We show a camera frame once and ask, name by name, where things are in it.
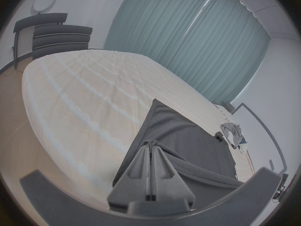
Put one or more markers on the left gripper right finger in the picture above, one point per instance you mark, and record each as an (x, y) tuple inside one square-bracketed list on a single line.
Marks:
[(169, 175)]

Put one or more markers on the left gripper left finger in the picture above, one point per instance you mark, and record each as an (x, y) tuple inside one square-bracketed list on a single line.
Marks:
[(131, 175)]

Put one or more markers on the black polo shirt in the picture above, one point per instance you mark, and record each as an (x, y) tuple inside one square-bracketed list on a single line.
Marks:
[(185, 140)]

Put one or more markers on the pile of clothes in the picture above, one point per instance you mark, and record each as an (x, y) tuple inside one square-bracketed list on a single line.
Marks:
[(231, 132)]

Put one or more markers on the bed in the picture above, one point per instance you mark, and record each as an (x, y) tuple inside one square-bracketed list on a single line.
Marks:
[(82, 86)]

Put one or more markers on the white printed pillow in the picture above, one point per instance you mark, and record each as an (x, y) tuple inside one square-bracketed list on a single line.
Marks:
[(225, 114)]

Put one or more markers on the blue-green curtain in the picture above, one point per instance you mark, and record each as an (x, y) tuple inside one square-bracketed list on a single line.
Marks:
[(150, 22), (223, 55)]

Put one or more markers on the dark grey chest of drawers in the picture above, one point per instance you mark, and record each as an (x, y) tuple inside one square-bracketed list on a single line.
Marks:
[(61, 40)]

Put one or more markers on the dark grey dressing table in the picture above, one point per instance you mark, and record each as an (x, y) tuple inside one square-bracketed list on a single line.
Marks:
[(35, 20)]

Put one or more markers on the round wall mirror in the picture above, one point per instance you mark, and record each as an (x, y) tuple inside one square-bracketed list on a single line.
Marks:
[(45, 0)]

